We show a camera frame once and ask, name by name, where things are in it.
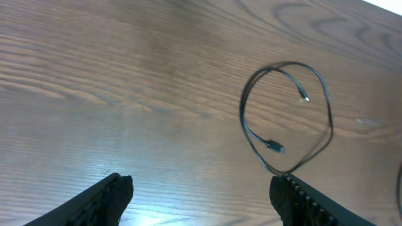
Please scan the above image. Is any black USB cable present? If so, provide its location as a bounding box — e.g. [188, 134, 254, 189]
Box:
[239, 61, 334, 176]
[396, 161, 402, 214]

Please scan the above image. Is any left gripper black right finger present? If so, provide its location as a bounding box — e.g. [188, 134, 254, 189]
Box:
[269, 175, 372, 226]

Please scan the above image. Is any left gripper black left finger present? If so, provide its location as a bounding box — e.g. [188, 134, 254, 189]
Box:
[26, 173, 134, 226]

